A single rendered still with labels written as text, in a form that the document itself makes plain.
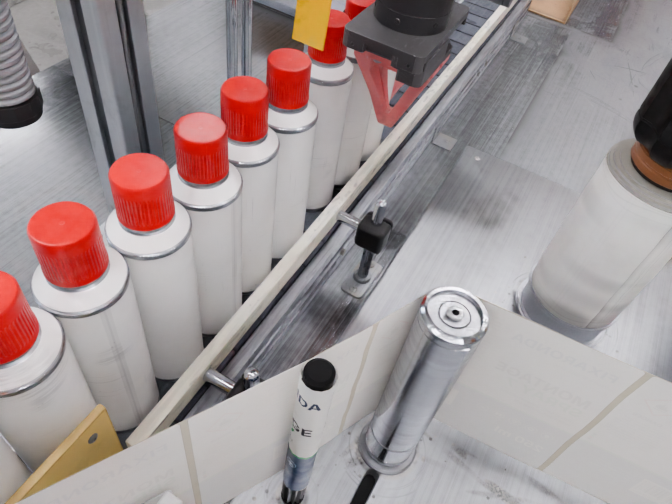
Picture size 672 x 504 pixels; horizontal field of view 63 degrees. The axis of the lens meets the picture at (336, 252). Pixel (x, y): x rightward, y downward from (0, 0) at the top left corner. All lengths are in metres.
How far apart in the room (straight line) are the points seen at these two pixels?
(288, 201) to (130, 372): 0.20
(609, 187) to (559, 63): 0.68
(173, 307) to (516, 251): 0.38
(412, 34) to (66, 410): 0.33
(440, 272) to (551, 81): 0.56
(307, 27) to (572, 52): 0.76
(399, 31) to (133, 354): 0.29
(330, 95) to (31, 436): 0.34
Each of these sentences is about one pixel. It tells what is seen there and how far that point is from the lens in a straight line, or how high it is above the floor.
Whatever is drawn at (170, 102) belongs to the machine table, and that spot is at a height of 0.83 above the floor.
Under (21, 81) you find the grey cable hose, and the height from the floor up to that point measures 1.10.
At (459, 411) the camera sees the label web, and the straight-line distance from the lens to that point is 0.42.
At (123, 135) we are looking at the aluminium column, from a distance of 0.52.
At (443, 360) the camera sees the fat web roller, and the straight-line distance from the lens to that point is 0.31.
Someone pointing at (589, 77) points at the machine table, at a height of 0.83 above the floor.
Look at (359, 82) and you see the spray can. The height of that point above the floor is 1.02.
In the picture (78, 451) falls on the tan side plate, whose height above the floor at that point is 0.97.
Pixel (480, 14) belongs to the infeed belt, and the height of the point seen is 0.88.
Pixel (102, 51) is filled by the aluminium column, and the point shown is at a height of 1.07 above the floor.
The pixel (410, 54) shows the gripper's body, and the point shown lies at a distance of 0.41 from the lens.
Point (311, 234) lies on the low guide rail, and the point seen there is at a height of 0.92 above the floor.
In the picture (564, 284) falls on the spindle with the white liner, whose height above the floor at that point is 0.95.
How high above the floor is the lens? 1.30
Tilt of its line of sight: 49 degrees down
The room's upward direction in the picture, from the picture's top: 11 degrees clockwise
